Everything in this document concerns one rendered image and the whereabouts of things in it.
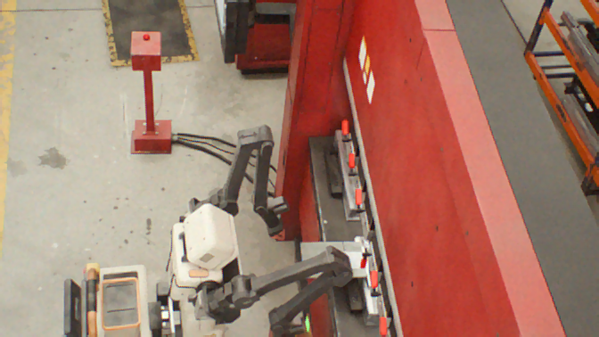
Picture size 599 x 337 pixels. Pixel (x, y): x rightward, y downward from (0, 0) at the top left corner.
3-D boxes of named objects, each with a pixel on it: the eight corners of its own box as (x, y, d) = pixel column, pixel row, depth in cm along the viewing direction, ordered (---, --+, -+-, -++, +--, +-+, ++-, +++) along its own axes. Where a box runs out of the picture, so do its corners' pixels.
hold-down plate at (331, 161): (324, 150, 406) (324, 146, 404) (334, 150, 407) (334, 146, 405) (331, 196, 386) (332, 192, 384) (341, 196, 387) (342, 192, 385)
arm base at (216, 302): (201, 285, 306) (205, 314, 298) (219, 276, 304) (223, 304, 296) (215, 294, 312) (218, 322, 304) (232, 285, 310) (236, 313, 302)
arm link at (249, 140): (237, 121, 305) (241, 140, 298) (272, 123, 309) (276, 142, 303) (215, 199, 336) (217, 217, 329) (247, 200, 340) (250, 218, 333)
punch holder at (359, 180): (353, 178, 355) (358, 152, 343) (372, 177, 356) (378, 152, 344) (357, 204, 345) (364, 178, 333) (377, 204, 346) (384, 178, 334)
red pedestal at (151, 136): (131, 131, 523) (123, 27, 462) (171, 131, 526) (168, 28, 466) (130, 153, 510) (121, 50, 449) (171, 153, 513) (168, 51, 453)
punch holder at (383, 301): (375, 295, 315) (382, 270, 303) (397, 294, 316) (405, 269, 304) (381, 330, 305) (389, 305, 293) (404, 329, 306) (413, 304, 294)
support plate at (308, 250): (299, 243, 351) (299, 242, 350) (359, 242, 355) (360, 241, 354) (304, 278, 339) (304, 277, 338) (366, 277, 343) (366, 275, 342)
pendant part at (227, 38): (213, 5, 417) (214, -57, 391) (236, 4, 419) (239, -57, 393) (224, 64, 387) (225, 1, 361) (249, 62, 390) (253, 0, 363)
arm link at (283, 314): (339, 250, 302) (344, 273, 295) (349, 255, 306) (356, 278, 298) (264, 310, 322) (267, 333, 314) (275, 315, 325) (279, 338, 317)
